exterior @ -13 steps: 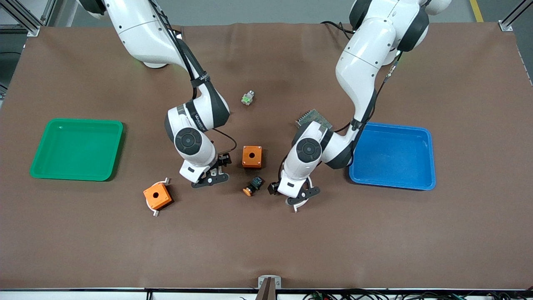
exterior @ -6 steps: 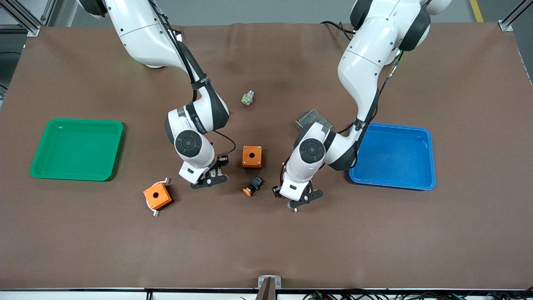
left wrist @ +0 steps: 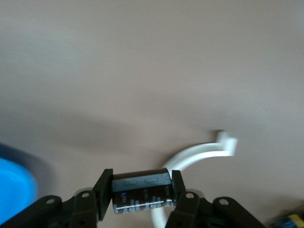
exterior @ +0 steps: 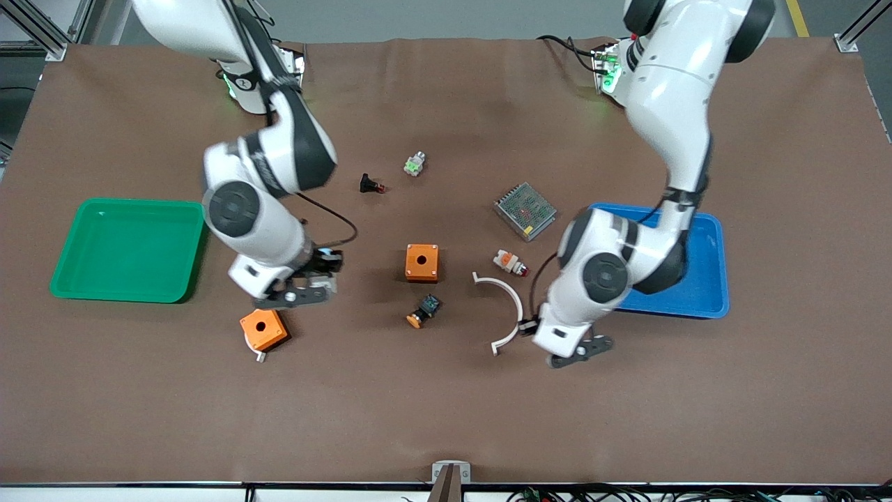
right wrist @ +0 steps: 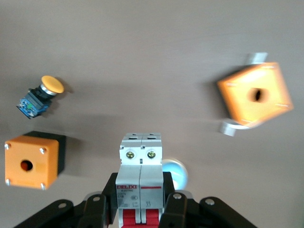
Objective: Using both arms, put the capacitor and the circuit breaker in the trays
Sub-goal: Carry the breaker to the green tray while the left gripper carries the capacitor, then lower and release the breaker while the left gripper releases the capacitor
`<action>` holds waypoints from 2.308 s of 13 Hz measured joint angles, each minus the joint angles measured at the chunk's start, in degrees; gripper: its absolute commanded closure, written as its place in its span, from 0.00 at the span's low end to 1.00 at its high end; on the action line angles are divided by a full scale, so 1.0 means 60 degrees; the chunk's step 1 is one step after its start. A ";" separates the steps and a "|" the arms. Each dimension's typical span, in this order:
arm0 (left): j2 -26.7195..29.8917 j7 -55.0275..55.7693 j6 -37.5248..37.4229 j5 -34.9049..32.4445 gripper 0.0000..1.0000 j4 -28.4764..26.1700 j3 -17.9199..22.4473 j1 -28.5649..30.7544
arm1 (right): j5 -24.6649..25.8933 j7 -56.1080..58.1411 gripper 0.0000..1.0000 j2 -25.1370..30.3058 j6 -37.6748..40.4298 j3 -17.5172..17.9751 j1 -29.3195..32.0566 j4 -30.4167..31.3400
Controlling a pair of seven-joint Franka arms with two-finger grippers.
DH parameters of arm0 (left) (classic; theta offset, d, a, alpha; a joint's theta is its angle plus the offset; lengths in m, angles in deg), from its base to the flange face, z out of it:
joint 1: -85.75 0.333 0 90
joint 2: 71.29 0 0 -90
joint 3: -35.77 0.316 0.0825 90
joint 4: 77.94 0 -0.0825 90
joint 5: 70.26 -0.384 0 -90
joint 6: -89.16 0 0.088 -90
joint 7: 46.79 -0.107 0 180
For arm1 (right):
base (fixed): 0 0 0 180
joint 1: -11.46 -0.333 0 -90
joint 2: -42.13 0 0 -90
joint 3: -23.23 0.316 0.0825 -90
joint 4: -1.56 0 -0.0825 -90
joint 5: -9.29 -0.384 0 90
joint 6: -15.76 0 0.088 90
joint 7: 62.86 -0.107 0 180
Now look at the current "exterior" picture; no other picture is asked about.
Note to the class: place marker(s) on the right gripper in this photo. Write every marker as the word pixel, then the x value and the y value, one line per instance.
pixel 323 261

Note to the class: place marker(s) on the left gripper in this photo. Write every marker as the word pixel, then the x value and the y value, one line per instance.
pixel 527 326

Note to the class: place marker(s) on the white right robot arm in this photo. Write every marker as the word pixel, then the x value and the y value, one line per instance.
pixel 279 230

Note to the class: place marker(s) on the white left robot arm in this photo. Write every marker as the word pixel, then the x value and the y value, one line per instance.
pixel 669 104

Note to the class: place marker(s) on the orange button box with hole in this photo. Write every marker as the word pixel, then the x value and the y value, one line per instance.
pixel 275 335

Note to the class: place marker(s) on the orange box with black base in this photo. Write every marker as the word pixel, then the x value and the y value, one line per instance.
pixel 418 272

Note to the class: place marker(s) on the perforated metal power supply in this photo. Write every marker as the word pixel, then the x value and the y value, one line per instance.
pixel 526 211

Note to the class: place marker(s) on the yellow mushroom push button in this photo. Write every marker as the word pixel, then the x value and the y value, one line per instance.
pixel 428 307

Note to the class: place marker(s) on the green white push button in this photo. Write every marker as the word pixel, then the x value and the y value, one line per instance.
pixel 414 165

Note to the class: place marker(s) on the blue plastic tray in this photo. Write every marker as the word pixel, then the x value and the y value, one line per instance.
pixel 704 279

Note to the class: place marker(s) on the green plastic tray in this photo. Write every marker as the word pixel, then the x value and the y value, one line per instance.
pixel 125 251

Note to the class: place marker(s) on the red push button switch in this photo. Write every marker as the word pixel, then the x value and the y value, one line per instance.
pixel 507 261

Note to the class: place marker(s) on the black rectangular indicator switch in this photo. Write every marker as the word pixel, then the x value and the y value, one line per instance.
pixel 367 184

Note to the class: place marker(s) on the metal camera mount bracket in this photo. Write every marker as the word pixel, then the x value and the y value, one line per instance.
pixel 439 470

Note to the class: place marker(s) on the white table edge rail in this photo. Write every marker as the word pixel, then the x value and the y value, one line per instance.
pixel 139 495

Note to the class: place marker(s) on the aluminium frame post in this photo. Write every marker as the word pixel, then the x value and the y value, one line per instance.
pixel 56 50
pixel 847 43

